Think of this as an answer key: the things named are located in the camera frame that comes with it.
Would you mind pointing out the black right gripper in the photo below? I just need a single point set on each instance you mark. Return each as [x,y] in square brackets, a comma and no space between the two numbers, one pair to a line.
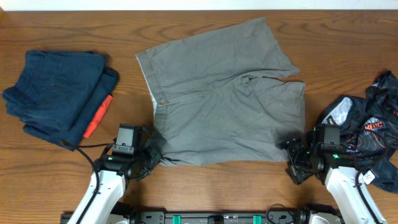
[293,146]

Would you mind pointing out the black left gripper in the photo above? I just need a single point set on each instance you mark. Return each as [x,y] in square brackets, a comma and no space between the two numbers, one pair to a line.
[156,157]

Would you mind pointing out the black patterned jersey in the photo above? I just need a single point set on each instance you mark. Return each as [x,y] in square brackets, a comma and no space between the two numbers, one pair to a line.
[369,124]

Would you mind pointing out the grey shorts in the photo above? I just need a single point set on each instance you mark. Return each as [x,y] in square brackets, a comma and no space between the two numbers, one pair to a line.
[224,95]

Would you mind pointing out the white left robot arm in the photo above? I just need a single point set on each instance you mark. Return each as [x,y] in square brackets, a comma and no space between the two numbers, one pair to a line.
[127,158]

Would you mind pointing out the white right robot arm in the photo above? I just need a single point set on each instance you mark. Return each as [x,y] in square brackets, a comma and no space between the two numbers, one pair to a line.
[339,172]

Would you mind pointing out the orange red garment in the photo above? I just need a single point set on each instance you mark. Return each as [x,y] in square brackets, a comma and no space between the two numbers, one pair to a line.
[101,111]

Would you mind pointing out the folded navy blue garment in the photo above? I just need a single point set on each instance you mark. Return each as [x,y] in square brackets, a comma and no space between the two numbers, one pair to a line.
[58,94]

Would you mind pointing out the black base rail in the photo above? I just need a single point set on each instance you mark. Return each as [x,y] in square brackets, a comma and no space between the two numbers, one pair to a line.
[277,213]

